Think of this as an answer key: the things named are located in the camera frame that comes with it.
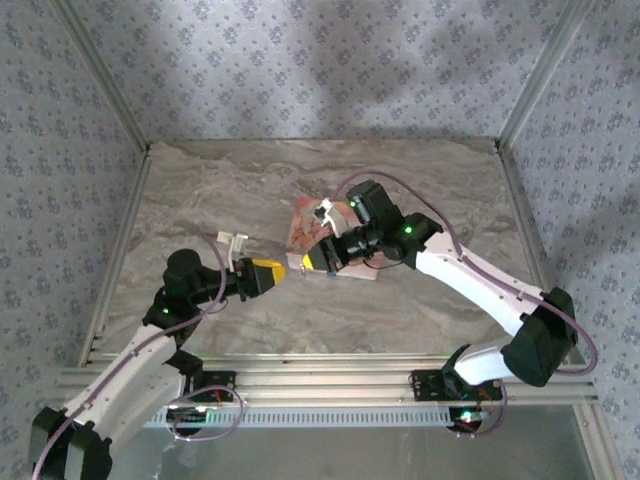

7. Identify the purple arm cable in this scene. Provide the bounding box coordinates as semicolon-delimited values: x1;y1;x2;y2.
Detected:
332;170;600;376
30;230;229;480

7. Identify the grey metal panel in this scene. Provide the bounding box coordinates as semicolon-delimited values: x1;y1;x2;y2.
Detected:
99;404;596;480

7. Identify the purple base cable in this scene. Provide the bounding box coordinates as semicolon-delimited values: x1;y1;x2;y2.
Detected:
167;383;245;442
452;379;510;441

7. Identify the black base controller board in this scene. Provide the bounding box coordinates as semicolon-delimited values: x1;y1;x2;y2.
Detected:
167;405;216;436
447;405;489;434

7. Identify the aluminium frame post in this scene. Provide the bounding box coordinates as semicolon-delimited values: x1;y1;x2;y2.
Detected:
49;0;153;154
497;0;599;151

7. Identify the aluminium table side rail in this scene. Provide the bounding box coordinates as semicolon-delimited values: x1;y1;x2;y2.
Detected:
494;142;576;361
77;147;154;366

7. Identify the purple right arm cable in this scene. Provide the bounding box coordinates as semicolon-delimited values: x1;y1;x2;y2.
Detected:
332;170;600;376

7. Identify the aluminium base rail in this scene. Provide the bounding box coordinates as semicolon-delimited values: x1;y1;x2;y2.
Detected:
54;352;599;405

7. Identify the pink floral box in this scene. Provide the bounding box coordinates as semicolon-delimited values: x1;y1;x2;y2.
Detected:
281;196;387;284

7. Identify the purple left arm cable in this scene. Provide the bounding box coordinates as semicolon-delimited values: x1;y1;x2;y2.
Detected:
30;230;229;480

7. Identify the grey slotted cable duct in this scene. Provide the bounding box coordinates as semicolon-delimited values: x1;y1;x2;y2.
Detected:
139;407;484;431

